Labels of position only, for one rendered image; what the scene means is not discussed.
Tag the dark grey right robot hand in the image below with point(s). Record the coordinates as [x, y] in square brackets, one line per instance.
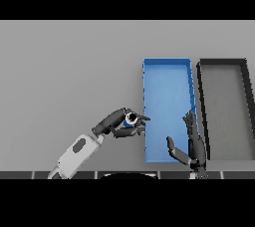
[196, 148]

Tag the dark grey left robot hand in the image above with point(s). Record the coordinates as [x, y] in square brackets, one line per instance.
[111, 121]

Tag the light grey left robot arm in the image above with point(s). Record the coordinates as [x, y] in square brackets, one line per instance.
[74, 156]

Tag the dark grey bin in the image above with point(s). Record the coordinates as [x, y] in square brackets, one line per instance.
[225, 108]

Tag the blue bin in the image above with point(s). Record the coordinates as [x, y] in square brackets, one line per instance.
[167, 105]

